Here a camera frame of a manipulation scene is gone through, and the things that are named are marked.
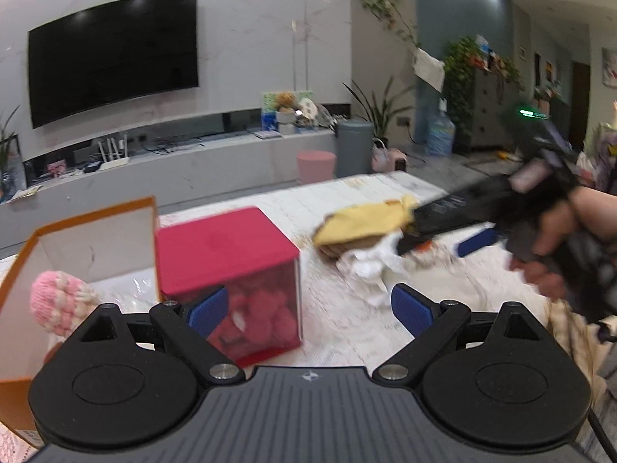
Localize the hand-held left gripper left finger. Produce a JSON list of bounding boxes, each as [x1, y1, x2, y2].
[[72, 286, 245, 387]]

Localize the orange cardboard box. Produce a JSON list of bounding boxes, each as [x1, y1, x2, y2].
[[0, 196, 162, 447]]

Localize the clear plastic bag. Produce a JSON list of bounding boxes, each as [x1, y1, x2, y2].
[[96, 272, 161, 316]]

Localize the white marble television cabinet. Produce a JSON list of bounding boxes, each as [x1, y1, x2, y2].
[[0, 128, 338, 261]]

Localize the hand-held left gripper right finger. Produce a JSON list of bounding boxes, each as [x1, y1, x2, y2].
[[372, 284, 549, 387]]

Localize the pile of pink plush hearts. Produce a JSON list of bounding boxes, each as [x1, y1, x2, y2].
[[212, 275, 302, 355]]

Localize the person's right hand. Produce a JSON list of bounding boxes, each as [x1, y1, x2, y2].
[[510, 186, 617, 300]]

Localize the black television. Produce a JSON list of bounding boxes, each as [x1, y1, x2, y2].
[[27, 0, 200, 129]]

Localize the grey trash can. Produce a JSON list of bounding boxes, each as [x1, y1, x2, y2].
[[335, 120, 375, 177]]

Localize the green plant in glass vase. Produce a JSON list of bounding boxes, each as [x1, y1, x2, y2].
[[0, 105, 22, 194]]

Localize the dark wooden door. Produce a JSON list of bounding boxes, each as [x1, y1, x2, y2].
[[572, 63, 592, 150]]

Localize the green white picture board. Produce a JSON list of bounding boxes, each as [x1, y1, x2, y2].
[[261, 90, 314, 131]]

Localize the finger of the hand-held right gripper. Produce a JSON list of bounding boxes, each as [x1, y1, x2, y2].
[[396, 228, 499, 257], [410, 176, 516, 238]]

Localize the pink white woven basket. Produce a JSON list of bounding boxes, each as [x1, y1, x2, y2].
[[371, 137, 392, 173]]

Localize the grey drawer cabinet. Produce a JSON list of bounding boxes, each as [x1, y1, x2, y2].
[[463, 65, 524, 155]]

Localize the long-leaf potted plant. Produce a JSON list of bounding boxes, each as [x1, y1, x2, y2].
[[343, 76, 415, 148]]

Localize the hanging vine plant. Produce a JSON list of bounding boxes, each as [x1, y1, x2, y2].
[[359, 0, 422, 51]]

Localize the yellow cloth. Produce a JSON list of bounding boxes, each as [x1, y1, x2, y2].
[[313, 195, 418, 247]]

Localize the blue water bottle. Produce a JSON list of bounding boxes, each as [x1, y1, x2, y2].
[[427, 99, 456, 156]]

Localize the red storage box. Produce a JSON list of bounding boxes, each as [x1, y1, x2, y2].
[[155, 206, 303, 368]]

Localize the pink round stool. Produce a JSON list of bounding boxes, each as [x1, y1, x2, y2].
[[296, 150, 337, 185]]

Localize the lemon print checked tablecloth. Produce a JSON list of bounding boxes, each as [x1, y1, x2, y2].
[[159, 172, 449, 252]]

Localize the flower wall picture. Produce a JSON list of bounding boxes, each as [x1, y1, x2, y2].
[[602, 47, 617, 88]]

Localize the bushy green potted plant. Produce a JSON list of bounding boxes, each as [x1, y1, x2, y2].
[[442, 37, 478, 140]]

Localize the brown soft pouch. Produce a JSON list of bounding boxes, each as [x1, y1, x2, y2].
[[318, 236, 386, 259]]

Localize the pink knitted toy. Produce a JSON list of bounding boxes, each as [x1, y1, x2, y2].
[[30, 271, 102, 336]]

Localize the white hanging cloth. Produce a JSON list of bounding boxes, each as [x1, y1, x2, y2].
[[413, 48, 445, 92]]

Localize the white red-print plastic bag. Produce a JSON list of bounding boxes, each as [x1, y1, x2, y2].
[[578, 151, 598, 184]]

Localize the white router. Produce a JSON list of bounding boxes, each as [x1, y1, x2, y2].
[[94, 132, 131, 171]]

